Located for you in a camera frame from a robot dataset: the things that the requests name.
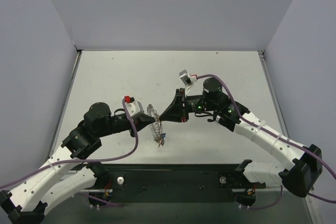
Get metal keyring disc with rings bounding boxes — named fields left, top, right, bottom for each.
left=147, top=104, right=164, bottom=143

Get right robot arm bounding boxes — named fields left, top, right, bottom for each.
left=160, top=74, right=322, bottom=198

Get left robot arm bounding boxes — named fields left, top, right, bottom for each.
left=1, top=97, right=155, bottom=223

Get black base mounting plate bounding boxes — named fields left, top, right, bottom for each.
left=84, top=164, right=266, bottom=206

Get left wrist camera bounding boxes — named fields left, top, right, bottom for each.
left=123, top=96, right=144, bottom=119

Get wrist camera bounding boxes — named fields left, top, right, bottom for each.
left=123, top=96, right=144, bottom=119
left=179, top=69, right=197, bottom=96

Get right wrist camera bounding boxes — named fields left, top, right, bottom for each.
left=179, top=69, right=197, bottom=96

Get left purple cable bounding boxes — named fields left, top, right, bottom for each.
left=0, top=98, right=139, bottom=189

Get purple cable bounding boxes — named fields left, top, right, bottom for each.
left=195, top=73, right=336, bottom=204
left=0, top=98, right=139, bottom=189

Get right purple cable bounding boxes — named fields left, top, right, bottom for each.
left=195, top=73, right=336, bottom=204

